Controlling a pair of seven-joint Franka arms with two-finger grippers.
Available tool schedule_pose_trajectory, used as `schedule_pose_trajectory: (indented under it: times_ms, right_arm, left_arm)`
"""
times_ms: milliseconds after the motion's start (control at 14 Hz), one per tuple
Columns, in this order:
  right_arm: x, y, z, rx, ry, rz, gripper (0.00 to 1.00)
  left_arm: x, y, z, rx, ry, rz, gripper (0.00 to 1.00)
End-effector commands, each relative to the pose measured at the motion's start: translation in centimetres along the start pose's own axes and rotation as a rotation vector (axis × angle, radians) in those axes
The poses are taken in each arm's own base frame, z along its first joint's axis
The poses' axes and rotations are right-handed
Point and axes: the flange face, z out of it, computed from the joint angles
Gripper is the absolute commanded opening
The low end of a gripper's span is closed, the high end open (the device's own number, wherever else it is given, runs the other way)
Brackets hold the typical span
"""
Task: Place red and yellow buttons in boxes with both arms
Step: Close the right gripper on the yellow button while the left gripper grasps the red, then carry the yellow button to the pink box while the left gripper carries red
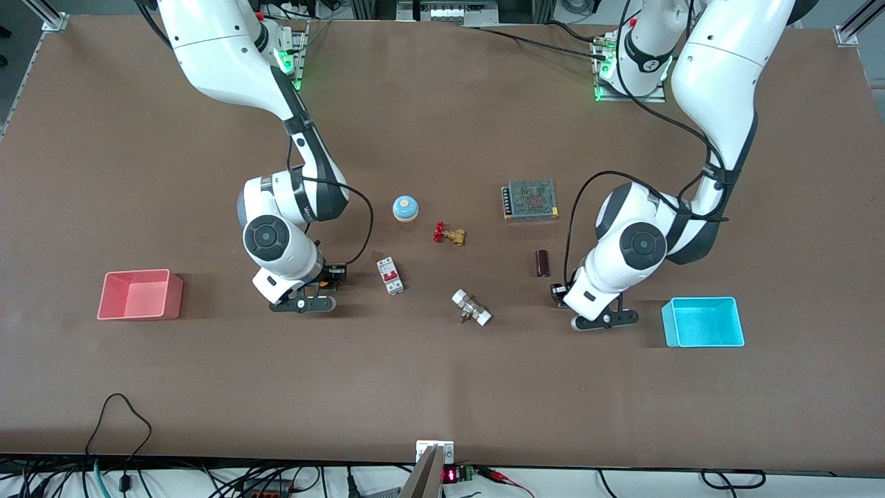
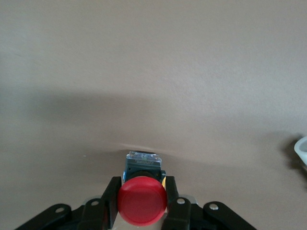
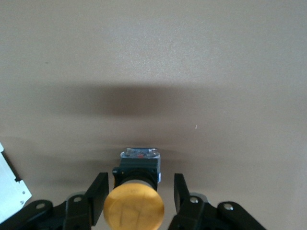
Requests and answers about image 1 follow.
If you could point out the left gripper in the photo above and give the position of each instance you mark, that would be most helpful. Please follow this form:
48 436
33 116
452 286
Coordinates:
557 291

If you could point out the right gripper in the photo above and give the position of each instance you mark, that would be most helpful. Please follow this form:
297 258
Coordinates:
332 272

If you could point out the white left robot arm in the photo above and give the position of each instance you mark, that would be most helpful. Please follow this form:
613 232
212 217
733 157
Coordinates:
719 62

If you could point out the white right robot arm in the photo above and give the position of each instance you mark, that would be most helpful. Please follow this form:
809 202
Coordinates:
221 55

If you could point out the dark brown cylinder capacitor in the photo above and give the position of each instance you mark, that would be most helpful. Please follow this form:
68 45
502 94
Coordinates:
543 263

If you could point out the white red circuit breaker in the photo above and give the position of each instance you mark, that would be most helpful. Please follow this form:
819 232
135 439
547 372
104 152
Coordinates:
390 275

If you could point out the silver valve white caps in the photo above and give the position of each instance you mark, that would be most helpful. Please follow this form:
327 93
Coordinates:
471 308

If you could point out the blue round dome button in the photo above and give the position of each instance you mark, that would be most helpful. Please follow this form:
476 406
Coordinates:
405 207

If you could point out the metal mesh power supply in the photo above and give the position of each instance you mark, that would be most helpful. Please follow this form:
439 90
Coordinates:
530 200

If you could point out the cyan plastic box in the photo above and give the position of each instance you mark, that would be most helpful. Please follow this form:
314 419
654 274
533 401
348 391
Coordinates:
704 322

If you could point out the pink plastic box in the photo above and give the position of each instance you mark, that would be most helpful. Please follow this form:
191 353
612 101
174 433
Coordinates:
138 296

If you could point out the red digit display module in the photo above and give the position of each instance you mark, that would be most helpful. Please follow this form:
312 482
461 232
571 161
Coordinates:
456 474

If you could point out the white power strip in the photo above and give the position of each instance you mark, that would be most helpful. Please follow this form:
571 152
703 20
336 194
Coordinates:
448 11

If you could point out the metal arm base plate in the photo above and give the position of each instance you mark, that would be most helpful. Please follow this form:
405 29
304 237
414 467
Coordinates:
302 55
626 99

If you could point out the aluminium frame profile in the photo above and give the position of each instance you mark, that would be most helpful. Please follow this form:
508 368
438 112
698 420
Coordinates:
48 15
857 24

